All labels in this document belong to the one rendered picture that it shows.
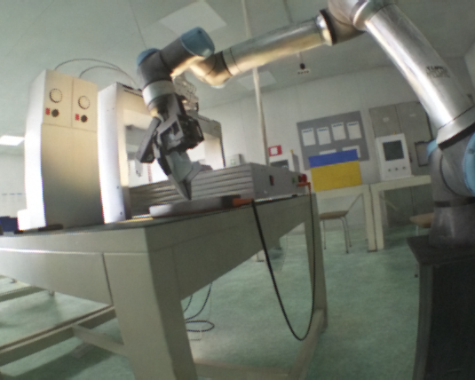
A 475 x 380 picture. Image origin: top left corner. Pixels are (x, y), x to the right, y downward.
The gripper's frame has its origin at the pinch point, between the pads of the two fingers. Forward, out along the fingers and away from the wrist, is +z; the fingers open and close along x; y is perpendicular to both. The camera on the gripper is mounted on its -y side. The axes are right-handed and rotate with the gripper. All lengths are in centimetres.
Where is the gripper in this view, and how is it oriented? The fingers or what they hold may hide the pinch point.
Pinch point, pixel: (186, 193)
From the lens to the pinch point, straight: 57.0
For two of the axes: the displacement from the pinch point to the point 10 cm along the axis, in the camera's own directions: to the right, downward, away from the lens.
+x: 4.9, -0.3, 8.7
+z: 3.5, 9.2, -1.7
